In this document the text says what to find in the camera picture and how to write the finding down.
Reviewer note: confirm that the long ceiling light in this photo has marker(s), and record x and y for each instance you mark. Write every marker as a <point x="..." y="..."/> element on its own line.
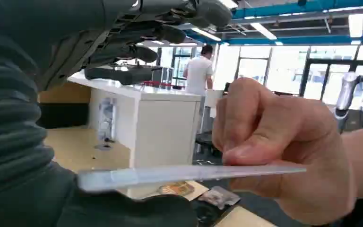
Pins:
<point x="264" y="30"/>

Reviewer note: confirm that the white plastic card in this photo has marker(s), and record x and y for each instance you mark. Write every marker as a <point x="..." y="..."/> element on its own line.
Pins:
<point x="169" y="175"/>

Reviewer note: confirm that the square ceiling light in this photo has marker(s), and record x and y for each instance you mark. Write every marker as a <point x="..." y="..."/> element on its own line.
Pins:
<point x="356" y="25"/>

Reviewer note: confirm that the standing person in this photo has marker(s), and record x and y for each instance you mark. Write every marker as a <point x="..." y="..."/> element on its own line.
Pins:
<point x="198" y="73"/>

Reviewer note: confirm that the clear box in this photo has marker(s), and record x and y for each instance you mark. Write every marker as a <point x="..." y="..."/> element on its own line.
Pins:
<point x="164" y="76"/>

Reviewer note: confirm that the ribbed grey robot left arm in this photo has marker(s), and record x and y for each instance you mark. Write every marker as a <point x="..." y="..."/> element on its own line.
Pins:
<point x="9" y="119"/>

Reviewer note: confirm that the white counter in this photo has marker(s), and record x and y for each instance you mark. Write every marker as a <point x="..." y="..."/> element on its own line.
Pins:
<point x="156" y="125"/>

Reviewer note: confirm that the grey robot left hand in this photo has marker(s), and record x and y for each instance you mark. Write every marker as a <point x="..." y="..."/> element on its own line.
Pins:
<point x="59" y="28"/>

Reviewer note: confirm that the person's hand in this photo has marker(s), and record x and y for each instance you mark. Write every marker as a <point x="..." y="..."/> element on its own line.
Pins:
<point x="281" y="131"/>

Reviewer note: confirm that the blue ceiling duct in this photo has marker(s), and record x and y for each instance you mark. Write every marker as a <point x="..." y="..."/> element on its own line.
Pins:
<point x="294" y="6"/>

